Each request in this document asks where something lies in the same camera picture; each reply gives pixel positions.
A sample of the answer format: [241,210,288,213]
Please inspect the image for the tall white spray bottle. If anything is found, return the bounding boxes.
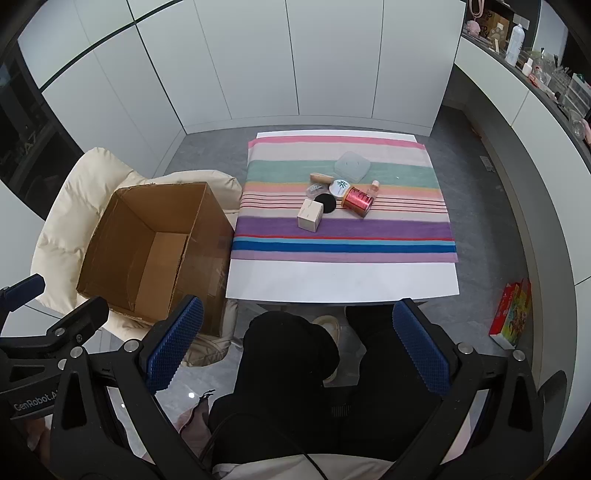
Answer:
[505,23,526,66]

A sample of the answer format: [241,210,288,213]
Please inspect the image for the brown cardboard box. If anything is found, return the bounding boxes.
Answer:
[75,182,236,337]

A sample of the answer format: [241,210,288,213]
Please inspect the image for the person's black trousers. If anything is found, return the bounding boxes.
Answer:
[208,302,467,464]

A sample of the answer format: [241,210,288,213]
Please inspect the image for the red patterned can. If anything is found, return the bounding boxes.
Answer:
[342,185,374,219]

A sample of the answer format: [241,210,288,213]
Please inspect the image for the white sideboard dark top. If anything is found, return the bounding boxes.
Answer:
[452,34,591,462]

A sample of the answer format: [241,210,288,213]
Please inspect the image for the white built-in wardrobe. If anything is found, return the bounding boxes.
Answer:
[18,0,467,178]

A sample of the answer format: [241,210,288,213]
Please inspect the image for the cream padded chair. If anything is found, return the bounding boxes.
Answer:
[30,147,243,370]

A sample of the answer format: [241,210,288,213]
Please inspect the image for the colourful printed bag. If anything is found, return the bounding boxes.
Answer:
[488,278,533,350]

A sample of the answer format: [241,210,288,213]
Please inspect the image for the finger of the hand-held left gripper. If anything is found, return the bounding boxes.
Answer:
[0,274,45,319]
[0,296,110,367]

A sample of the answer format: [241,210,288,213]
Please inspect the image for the dark glass cabinet door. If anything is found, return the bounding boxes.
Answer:
[0,41,85,210]

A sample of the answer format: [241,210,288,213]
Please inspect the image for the striped multicolour cloth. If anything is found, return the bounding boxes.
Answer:
[229,134,459,265]

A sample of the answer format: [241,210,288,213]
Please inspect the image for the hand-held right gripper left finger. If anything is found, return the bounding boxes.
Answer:
[50,295,218,480]

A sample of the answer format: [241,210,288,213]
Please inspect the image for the person's cream garment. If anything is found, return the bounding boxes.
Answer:
[212,455,393,480]

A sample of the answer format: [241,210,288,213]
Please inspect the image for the pink cloth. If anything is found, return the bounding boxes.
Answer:
[178,391,215,460]

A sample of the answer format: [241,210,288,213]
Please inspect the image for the beige cube box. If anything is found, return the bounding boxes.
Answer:
[298,198,325,233]

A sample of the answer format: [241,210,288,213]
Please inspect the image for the clear drawer organiser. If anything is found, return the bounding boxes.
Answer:
[561,74,591,112]

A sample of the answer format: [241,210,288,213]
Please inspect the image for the brown paw print carton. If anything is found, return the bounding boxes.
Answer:
[480,9,511,42]

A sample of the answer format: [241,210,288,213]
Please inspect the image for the black cable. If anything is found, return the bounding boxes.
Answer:
[201,413,333,480]

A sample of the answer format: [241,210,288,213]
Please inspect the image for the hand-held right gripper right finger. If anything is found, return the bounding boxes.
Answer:
[392,298,546,480]

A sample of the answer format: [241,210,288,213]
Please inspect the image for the translucent square plastic box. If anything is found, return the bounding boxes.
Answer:
[333,151,371,183]

